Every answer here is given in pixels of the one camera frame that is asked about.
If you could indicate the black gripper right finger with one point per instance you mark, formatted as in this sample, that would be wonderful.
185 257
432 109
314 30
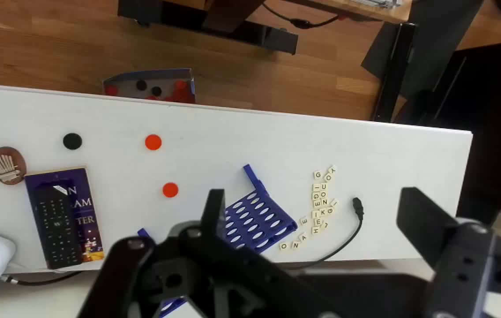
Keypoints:
423 224

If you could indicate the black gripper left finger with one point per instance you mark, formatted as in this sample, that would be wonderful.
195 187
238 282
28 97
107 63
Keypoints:
211 220

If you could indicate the orange game disc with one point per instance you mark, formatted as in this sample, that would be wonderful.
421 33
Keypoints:
169 190
151 143

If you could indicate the blue connect four grid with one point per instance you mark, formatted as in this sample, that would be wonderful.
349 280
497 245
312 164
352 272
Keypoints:
255 222

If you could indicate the pile of letter tiles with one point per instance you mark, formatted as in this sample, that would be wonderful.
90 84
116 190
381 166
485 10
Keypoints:
321 208

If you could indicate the game box on floor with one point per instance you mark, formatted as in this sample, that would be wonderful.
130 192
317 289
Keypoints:
158 86

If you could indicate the purple paperback book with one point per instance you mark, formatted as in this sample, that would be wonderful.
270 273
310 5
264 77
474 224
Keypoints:
76 189

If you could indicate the black remote control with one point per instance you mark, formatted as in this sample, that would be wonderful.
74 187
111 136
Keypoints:
56 229

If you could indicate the black game disc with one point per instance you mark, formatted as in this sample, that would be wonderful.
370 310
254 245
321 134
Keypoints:
72 143

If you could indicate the brown round coaster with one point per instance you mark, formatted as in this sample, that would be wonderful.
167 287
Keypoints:
12 167

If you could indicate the black desk leg frame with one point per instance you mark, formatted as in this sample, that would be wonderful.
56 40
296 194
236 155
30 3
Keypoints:
220 19

